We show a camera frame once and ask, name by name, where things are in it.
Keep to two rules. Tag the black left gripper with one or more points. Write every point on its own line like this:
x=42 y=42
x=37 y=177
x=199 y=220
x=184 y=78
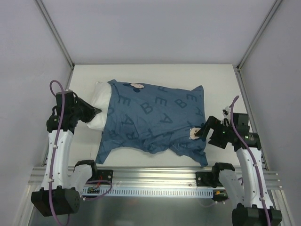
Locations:
x=82 y=109

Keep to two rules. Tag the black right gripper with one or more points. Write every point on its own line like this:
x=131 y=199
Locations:
x=213 y=131

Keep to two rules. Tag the white pillow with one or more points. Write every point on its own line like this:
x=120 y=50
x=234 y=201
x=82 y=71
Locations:
x=100 y=100

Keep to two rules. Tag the blue patterned pillowcase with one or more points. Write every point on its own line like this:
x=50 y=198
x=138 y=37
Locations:
x=153 y=119

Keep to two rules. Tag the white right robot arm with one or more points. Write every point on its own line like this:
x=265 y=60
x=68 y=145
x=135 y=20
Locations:
x=250 y=199

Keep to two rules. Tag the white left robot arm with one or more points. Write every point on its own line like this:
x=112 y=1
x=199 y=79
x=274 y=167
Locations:
x=59 y=193

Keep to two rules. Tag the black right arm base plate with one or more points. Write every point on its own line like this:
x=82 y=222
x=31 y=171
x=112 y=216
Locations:
x=207 y=179

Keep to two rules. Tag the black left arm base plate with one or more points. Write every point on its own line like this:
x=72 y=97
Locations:
x=102 y=177

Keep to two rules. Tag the aluminium mounting rail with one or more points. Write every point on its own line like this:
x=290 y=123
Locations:
x=158 y=177

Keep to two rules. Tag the white slotted cable duct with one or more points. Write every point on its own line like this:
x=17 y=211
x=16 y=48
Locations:
x=161 y=192

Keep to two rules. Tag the left aluminium frame post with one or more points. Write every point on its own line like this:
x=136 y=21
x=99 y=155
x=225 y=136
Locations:
x=47 y=17

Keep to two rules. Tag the aluminium frame post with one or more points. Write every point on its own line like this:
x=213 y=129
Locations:
x=47 y=17
x=266 y=21

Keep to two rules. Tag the right aluminium frame post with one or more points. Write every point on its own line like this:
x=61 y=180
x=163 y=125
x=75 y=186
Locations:
x=266 y=21

